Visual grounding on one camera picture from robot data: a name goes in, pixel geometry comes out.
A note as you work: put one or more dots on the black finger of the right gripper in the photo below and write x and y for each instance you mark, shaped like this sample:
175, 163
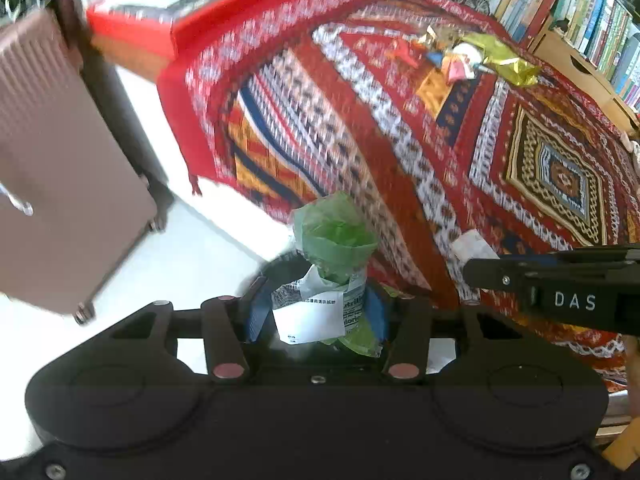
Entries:
505, 272

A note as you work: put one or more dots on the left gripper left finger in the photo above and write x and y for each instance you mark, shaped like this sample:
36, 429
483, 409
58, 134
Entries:
224, 323

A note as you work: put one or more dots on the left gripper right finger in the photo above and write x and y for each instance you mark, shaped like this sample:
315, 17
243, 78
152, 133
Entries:
406, 325

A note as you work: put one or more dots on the small white paper packet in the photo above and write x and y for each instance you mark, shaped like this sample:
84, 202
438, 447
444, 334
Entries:
471, 245

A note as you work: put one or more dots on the green plastic wrapper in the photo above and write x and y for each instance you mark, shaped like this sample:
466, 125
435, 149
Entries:
328, 303

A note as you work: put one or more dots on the red white snack packet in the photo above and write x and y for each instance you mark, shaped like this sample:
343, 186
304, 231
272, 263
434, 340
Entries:
457, 67

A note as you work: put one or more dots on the gold foil wrapper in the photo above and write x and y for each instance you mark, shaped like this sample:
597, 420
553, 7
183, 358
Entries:
439, 37

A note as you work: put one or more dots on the orange red chili piece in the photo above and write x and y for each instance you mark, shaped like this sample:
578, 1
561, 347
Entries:
401, 51

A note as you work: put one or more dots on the right row of books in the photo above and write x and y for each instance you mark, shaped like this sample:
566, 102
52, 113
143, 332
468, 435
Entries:
604, 32

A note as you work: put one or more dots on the black lined trash bin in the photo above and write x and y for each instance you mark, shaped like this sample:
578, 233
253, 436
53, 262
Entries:
280, 269

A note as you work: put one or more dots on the red patterned tablecloth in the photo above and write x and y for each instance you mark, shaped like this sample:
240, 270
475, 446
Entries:
286, 101

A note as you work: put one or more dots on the pink ribbed suitcase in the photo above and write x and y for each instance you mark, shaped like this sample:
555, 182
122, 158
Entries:
72, 206

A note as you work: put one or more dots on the wooden shelf box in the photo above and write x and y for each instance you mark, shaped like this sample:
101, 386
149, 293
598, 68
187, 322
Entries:
551, 47

